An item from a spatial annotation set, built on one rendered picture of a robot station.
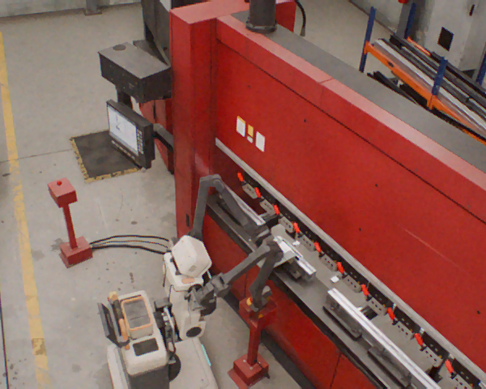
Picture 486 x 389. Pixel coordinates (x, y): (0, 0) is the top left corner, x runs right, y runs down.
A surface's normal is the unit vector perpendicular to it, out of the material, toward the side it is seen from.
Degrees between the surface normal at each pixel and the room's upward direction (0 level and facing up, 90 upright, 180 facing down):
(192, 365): 0
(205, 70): 90
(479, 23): 90
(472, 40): 90
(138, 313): 0
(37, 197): 0
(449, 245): 90
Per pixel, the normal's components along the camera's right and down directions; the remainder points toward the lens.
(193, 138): 0.58, 0.55
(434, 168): -0.81, 0.35
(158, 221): 0.05, -0.76
